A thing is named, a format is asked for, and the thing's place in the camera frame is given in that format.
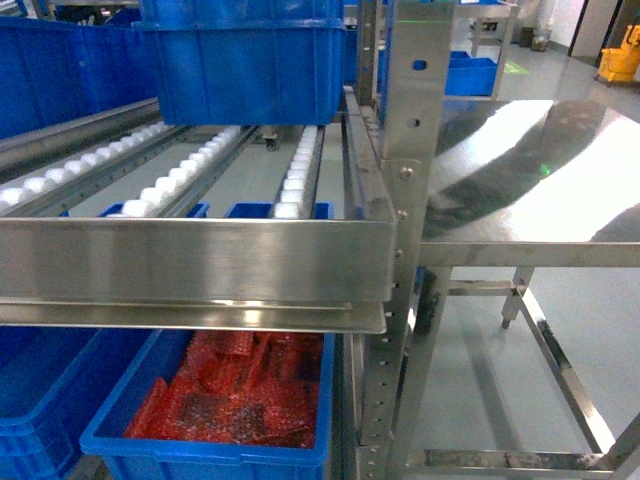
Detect blue bin on upper shelf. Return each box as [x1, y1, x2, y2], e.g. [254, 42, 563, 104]
[134, 1, 346, 125]

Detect empty blue plastic bin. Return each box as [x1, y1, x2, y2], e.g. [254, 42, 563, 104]
[1, 326, 150, 479]

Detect yellow mop bucket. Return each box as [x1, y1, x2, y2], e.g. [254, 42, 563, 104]
[598, 25, 639, 82]

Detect blue bin with red bags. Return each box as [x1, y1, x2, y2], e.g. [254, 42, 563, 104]
[80, 330, 335, 479]

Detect steel flow rack shelf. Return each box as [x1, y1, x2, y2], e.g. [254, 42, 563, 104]
[1, 1, 458, 479]

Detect red bubble wrap bags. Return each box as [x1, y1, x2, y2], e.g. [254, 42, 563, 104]
[124, 331, 324, 449]

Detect small stainless steel table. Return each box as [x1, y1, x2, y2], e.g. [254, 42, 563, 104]
[405, 99, 639, 479]

